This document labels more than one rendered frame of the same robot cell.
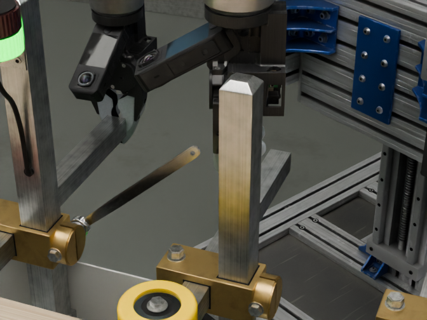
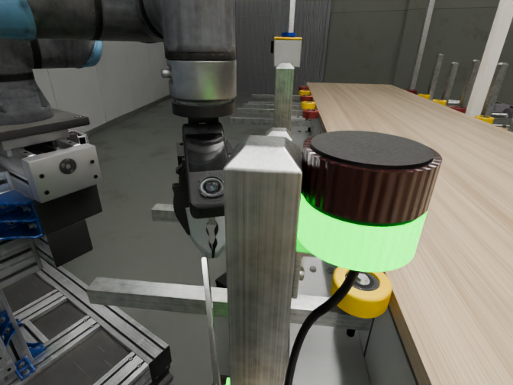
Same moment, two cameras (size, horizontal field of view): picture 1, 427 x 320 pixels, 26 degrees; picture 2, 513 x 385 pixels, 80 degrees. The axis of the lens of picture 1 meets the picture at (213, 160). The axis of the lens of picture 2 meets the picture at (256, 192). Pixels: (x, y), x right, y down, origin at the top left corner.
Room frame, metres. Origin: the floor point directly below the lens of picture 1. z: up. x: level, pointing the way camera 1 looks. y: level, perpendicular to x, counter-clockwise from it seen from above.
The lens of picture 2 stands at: (0.95, 0.34, 1.20)
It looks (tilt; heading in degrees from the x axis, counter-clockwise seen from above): 26 degrees down; 254
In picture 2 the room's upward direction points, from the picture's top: 1 degrees clockwise
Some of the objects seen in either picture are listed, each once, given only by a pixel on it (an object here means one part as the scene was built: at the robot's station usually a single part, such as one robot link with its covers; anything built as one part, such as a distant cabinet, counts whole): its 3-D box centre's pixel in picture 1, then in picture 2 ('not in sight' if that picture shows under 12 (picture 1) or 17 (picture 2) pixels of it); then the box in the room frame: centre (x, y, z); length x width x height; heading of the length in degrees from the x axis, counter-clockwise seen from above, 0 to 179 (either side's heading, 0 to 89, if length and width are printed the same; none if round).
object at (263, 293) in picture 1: (219, 284); not in sight; (0.82, -0.01, 0.84); 0.13 x 0.06 x 0.05; 69
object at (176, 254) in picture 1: (176, 253); not in sight; (0.84, 0.04, 0.87); 0.02 x 0.02 x 0.01
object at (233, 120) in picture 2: not in sight; (271, 121); (0.45, -1.18, 0.84); 0.43 x 0.03 x 0.04; 159
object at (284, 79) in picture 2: not in sight; (279, 178); (0.73, -0.26, 0.93); 0.03 x 0.03 x 0.48; 69
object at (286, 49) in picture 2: not in sight; (287, 53); (0.63, -0.50, 1.18); 0.07 x 0.07 x 0.08; 69
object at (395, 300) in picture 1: (395, 300); not in sight; (0.75, -0.19, 0.88); 0.02 x 0.02 x 0.01
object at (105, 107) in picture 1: (115, 108); not in sight; (1.22, 0.15, 0.85); 0.06 x 0.03 x 0.09; 159
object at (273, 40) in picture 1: (244, 56); (205, 149); (0.91, -0.03, 1.08); 0.09 x 0.08 x 0.12; 89
